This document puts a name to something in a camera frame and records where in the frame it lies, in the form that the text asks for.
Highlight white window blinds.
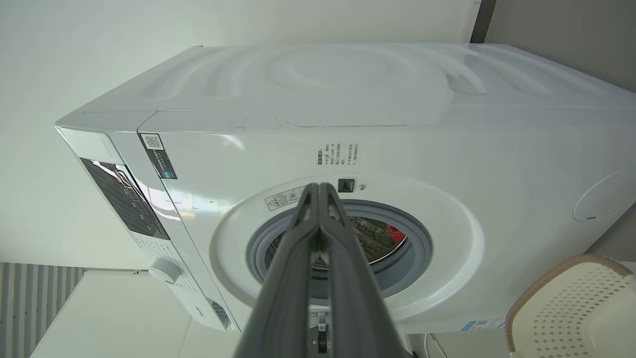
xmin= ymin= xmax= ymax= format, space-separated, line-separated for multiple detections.
xmin=0 ymin=262 xmax=86 ymax=358

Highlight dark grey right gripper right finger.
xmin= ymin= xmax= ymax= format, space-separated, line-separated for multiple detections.
xmin=320 ymin=182 xmax=414 ymax=358

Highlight cream perforated laundry basket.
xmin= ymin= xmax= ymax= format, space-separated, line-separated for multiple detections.
xmin=505 ymin=254 xmax=636 ymax=358

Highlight black glossy control display panel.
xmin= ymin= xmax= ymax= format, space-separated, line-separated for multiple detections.
xmin=79 ymin=158 xmax=170 ymax=241

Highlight white washing machine dial knob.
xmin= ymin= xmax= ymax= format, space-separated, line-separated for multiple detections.
xmin=149 ymin=258 xmax=182 ymax=285

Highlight white cables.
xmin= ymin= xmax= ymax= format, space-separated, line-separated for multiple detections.
xmin=422 ymin=333 xmax=449 ymax=358

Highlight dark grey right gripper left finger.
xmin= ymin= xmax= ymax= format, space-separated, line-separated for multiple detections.
xmin=238 ymin=183 xmax=319 ymax=358

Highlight grey rubber door gasket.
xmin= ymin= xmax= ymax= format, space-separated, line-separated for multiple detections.
xmin=247 ymin=199 xmax=433 ymax=300

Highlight stainless steel washing machine drum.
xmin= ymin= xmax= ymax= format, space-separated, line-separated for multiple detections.
xmin=270 ymin=216 xmax=409 ymax=272

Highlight white front-load washing machine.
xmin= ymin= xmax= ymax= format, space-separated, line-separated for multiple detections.
xmin=55 ymin=43 xmax=636 ymax=335

